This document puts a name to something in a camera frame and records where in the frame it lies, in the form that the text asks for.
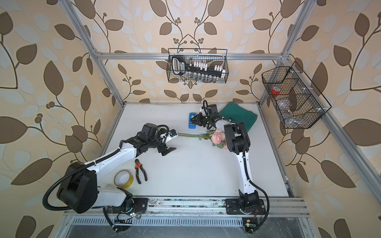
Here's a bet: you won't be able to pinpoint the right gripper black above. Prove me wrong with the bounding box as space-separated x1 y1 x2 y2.
190 112 212 128

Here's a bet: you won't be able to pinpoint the blue tape dispenser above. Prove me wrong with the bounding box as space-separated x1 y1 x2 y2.
188 113 196 129

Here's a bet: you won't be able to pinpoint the pink flower bouquet green stems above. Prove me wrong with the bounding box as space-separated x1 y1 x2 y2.
178 129 228 149

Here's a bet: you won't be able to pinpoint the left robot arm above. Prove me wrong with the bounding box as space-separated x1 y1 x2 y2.
42 123 178 214

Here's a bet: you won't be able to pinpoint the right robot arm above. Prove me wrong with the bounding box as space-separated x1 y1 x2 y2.
190 100 269 216

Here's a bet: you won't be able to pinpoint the yellow tape roll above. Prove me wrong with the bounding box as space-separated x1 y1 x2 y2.
114 170 134 189

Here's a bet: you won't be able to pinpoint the orange black pliers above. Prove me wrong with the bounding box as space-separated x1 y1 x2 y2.
134 159 148 185

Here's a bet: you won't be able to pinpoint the green plastic tool case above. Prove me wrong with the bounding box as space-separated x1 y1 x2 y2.
219 102 258 131

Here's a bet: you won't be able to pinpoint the black socket set holder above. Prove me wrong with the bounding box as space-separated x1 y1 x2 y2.
168 55 228 79

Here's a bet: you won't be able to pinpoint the red small object in basket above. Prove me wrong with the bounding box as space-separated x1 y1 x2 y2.
271 86 281 96

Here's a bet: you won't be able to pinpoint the clear plastic bag in basket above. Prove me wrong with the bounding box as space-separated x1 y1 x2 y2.
276 97 301 124

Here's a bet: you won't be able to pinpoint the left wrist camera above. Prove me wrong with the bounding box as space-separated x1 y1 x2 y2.
167 129 178 140

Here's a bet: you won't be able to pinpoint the black wire basket back wall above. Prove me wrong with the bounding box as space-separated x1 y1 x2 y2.
166 47 229 84

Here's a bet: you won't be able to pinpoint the black wire basket wall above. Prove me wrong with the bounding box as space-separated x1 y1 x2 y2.
166 47 229 84
262 62 331 129

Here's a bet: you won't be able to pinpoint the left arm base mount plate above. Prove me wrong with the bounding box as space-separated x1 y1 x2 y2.
108 197 149 215

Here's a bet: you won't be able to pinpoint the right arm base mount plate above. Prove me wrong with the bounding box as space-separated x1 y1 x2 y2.
224 198 267 215

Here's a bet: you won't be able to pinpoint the black wire basket right wall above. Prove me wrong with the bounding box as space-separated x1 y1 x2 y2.
262 62 331 129

